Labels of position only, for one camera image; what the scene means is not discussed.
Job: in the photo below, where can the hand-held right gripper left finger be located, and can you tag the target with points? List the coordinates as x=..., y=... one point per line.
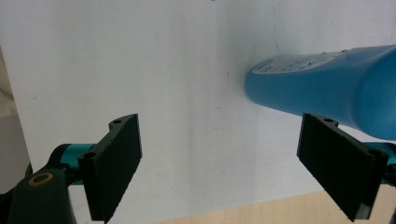
x=112, y=168

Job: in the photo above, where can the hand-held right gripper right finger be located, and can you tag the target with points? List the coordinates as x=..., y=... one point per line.
x=339, y=165

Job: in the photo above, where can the blue bottle with white cap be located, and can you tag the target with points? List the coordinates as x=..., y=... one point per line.
x=311, y=87

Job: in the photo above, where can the white paper sheet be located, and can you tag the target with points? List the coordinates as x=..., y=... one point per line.
x=155, y=62

